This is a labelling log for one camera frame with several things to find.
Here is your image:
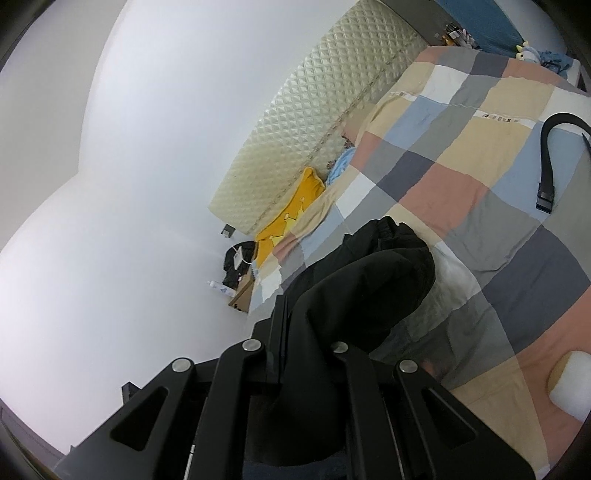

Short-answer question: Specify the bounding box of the yellow pillow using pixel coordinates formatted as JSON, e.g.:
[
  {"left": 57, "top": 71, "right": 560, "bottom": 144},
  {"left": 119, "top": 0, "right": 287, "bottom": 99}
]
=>
[{"left": 256, "top": 166, "right": 325, "bottom": 266}]

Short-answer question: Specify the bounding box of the patchwork checkered bed quilt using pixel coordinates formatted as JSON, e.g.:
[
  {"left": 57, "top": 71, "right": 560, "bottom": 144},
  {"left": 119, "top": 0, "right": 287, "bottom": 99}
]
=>
[{"left": 247, "top": 47, "right": 590, "bottom": 477}]

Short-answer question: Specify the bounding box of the black bag on nightstand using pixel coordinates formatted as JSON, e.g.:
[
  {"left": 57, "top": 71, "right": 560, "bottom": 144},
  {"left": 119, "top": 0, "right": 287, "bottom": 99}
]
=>
[{"left": 222, "top": 241, "right": 257, "bottom": 289}]

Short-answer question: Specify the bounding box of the black belt strap with buckle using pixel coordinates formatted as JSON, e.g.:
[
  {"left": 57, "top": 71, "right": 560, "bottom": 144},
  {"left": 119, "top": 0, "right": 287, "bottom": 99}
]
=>
[{"left": 535, "top": 111, "right": 591, "bottom": 214}]

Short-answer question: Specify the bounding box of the wooden nightstand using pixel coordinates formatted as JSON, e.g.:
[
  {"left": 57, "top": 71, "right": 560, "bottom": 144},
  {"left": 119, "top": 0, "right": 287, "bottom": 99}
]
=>
[{"left": 228, "top": 268, "right": 254, "bottom": 313}]

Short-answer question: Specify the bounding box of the large black jacket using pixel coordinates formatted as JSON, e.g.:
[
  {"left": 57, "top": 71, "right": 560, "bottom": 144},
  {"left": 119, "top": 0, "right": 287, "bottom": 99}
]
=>
[{"left": 242, "top": 216, "right": 436, "bottom": 479}]

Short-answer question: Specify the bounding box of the blue fabric panel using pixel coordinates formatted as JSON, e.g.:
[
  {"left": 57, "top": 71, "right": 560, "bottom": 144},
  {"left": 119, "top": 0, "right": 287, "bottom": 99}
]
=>
[{"left": 436, "top": 0, "right": 524, "bottom": 57}]

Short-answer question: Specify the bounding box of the cream quilted headboard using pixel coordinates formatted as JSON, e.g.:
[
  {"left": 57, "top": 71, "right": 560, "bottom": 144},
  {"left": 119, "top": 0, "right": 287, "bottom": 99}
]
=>
[{"left": 208, "top": 1, "right": 427, "bottom": 235}]

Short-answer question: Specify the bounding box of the wall socket plate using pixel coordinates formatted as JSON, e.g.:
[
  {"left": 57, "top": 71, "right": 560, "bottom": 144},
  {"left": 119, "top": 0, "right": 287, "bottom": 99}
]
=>
[{"left": 221, "top": 224, "right": 235, "bottom": 238}]

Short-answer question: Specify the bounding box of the white spray bottle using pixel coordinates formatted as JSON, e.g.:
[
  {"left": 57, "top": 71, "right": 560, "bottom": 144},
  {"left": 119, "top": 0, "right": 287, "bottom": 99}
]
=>
[{"left": 208, "top": 280, "right": 235, "bottom": 297}]

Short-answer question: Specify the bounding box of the white sleeve forearm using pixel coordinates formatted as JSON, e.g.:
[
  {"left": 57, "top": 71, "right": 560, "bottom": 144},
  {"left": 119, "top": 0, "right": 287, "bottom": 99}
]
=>
[{"left": 547, "top": 351, "right": 591, "bottom": 422}]

